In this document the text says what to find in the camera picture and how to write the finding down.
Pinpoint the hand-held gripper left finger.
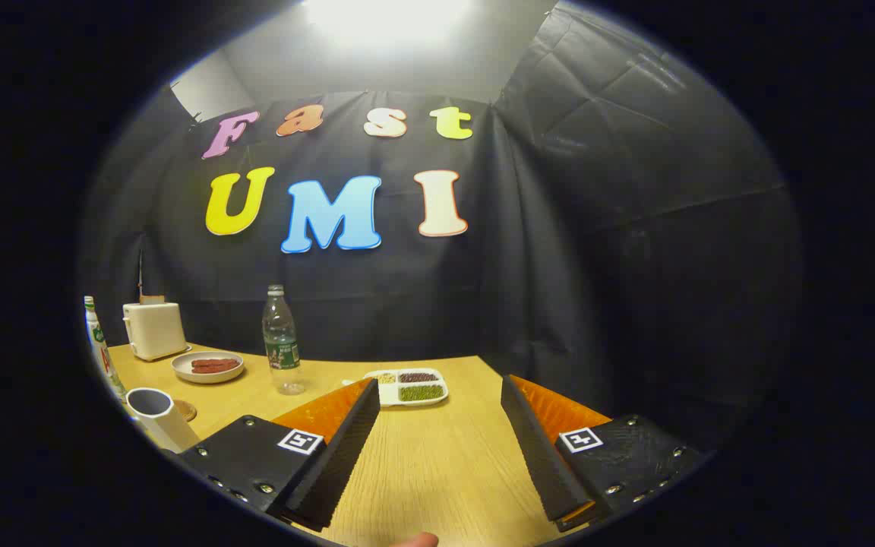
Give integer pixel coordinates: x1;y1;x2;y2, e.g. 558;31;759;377
175;378;382;533

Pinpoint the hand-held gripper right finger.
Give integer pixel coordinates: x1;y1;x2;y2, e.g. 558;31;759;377
500;374;704;533

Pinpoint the white cup with cork disc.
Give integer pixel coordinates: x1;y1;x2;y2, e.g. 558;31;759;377
126;387;201;455

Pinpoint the white juice bottle green collar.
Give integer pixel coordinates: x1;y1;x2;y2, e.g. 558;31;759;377
84;296;127;403

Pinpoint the clear plastic water bottle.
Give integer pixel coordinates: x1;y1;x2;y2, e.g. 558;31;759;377
262;285;306;396

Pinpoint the white divided dish of beans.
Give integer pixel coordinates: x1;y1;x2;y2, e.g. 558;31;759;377
343;368;450;408

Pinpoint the wooden table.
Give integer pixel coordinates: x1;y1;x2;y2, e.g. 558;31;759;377
107;343;613;547

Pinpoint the white round plate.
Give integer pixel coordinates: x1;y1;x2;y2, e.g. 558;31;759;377
172;351;245;384

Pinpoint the black backdrop cloth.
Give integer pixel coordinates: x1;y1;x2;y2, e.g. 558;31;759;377
81;4;803;457

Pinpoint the white toaster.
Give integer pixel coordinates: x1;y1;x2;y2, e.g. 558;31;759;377
122;302;189;362

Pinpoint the ceiling light panel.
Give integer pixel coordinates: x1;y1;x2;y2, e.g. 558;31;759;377
301;0;476;46

